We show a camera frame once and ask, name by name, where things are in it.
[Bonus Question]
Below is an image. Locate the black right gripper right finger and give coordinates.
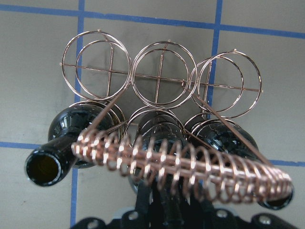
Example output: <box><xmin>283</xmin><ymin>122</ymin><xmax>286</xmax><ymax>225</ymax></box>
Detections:
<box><xmin>250</xmin><ymin>213</ymin><xmax>298</xmax><ymax>229</ymax></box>

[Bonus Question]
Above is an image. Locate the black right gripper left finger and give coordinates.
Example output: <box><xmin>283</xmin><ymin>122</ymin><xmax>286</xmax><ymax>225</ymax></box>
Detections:
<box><xmin>71</xmin><ymin>217</ymin><xmax>108</xmax><ymax>229</ymax></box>

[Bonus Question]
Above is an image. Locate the dark wine bottle carried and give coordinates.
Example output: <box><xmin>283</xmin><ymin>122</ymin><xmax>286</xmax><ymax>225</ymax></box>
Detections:
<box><xmin>130</xmin><ymin>110</ymin><xmax>190</xmax><ymax>229</ymax></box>

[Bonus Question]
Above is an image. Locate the dark wine bottle in basket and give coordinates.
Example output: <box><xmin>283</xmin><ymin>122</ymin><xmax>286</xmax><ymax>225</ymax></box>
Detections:
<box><xmin>24</xmin><ymin>101</ymin><xmax>107</xmax><ymax>187</ymax></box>

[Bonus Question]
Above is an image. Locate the copper wire bottle basket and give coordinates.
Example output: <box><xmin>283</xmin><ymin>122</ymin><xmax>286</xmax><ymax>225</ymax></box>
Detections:
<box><xmin>71</xmin><ymin>42</ymin><xmax>294</xmax><ymax>210</ymax></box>

